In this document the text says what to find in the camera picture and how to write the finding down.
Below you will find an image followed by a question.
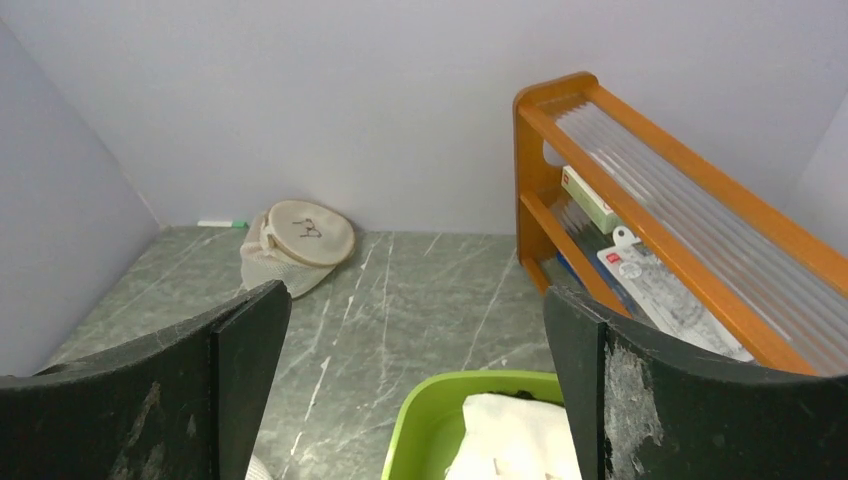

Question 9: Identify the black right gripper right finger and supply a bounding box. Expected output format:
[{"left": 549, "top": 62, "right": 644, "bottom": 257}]
[{"left": 543, "top": 286, "right": 847, "bottom": 479}]

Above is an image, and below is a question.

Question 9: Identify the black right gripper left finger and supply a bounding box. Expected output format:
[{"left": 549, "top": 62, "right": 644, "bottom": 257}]
[{"left": 1, "top": 281, "right": 292, "bottom": 479}]

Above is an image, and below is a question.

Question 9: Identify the beige-trim mesh laundry bag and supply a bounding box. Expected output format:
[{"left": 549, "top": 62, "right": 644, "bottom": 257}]
[{"left": 239, "top": 200, "right": 356, "bottom": 299}]

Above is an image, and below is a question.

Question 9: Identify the white packaged item on shelf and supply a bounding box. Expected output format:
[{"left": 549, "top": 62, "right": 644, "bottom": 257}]
[{"left": 597, "top": 226, "right": 754, "bottom": 363}]

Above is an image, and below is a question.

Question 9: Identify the blue item on shelf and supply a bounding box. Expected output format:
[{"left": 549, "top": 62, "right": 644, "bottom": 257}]
[{"left": 556, "top": 251, "right": 637, "bottom": 317}]

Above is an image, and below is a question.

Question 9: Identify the white cloth in basket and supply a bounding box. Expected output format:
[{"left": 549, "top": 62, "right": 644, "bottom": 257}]
[{"left": 445, "top": 393, "right": 582, "bottom": 479}]

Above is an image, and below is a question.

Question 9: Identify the green and white marker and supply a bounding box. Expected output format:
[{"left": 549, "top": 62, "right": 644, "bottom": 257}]
[{"left": 196, "top": 220, "right": 249, "bottom": 229}]

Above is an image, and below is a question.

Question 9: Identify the green plastic basket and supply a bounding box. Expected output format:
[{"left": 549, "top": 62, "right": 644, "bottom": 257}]
[{"left": 381, "top": 370, "right": 563, "bottom": 479}]

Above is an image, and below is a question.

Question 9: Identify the orange wooden shelf rack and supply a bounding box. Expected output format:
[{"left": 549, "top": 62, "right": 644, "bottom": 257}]
[{"left": 513, "top": 72, "right": 847, "bottom": 375}]

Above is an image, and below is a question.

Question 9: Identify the green white box on shelf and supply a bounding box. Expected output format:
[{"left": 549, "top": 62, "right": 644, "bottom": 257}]
[{"left": 561, "top": 165, "right": 623, "bottom": 234}]

